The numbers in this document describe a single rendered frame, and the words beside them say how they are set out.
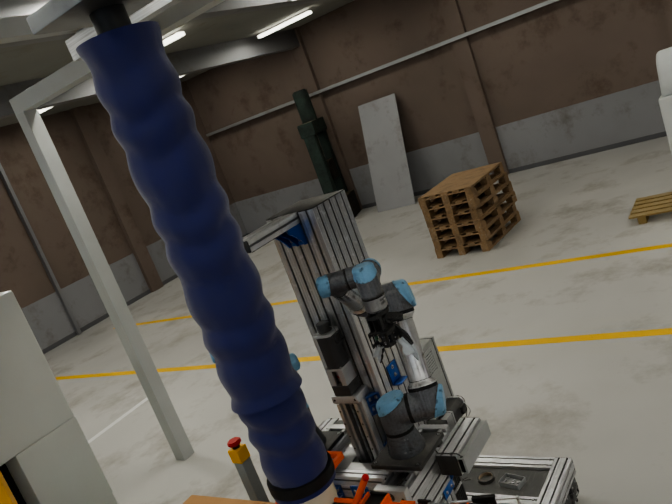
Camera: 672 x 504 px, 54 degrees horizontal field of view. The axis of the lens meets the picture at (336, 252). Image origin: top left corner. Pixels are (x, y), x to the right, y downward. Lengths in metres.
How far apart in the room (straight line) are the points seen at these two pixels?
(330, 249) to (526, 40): 9.87
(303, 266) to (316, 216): 0.24
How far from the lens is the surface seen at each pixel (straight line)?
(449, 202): 8.32
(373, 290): 2.06
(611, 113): 12.05
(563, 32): 12.02
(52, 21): 1.99
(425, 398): 2.53
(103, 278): 5.58
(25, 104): 5.52
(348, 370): 2.73
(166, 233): 1.94
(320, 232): 2.55
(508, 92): 12.39
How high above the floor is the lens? 2.38
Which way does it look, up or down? 12 degrees down
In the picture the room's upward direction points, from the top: 21 degrees counter-clockwise
